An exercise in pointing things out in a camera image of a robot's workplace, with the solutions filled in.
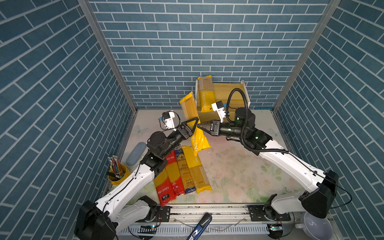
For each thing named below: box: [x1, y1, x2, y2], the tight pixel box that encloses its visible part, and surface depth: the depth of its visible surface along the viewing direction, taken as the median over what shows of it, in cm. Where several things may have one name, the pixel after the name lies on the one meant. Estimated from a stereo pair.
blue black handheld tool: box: [186, 212, 213, 240], surface depth 68 cm
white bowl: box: [294, 212, 334, 240], surface depth 67 cm
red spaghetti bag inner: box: [165, 149, 186, 197], surface depth 86 cm
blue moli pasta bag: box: [175, 148, 197, 194], surface depth 86 cm
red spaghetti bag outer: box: [153, 165, 176, 207], surface depth 80 cm
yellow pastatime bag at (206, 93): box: [197, 75, 216, 113], surface depth 84 cm
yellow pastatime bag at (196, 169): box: [182, 146, 213, 194], surface depth 86 cm
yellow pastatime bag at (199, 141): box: [179, 91, 212, 156], surface depth 65 cm
